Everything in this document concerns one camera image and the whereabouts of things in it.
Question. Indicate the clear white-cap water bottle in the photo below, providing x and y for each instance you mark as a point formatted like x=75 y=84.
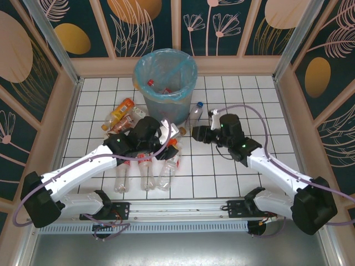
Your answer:
x=166 y=177

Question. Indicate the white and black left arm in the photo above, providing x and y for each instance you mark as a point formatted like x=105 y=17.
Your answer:
x=83 y=166

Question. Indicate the blue plastic bin liner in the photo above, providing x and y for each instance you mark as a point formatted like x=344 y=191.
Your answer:
x=166 y=72

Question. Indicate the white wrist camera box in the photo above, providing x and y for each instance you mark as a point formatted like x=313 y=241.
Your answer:
x=173 y=130
x=215 y=119

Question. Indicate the small black controller board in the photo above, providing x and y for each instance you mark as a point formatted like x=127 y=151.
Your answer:
x=101 y=225

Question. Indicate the aluminium frame post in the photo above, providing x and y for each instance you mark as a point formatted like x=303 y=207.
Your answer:
x=54 y=44
x=295 y=38

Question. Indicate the copper-label drink bottle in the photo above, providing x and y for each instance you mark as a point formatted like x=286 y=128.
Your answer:
x=122 y=124

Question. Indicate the brushed steel panel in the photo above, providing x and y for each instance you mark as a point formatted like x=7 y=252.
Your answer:
x=177 y=249

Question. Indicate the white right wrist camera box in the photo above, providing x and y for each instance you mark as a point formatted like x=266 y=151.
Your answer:
x=215 y=119

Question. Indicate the blue trash bin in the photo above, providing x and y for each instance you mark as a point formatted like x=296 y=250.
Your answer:
x=166 y=113

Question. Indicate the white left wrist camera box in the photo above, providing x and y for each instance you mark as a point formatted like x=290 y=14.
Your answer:
x=173 y=130

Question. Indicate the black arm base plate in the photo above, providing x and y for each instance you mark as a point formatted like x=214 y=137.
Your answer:
x=234 y=209
x=123 y=210

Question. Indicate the aluminium side rail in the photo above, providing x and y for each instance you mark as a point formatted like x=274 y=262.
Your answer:
x=75 y=94

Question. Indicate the clear red-label cola bottle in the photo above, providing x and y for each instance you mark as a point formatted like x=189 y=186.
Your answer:
x=145 y=177
x=167 y=90
x=150 y=82
x=122 y=180

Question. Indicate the clear blue-cap water bottle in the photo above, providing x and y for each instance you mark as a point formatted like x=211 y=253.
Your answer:
x=195 y=113

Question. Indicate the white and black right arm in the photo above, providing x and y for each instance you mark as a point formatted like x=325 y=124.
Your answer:
x=277 y=169

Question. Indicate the clear green-cap bottle white label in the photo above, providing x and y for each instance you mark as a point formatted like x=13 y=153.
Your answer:
x=138 y=112

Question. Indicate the aluminium mounting rail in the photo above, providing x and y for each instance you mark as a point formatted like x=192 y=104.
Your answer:
x=177 y=207

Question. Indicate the orange juice bottle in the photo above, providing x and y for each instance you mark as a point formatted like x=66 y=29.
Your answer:
x=123 y=107

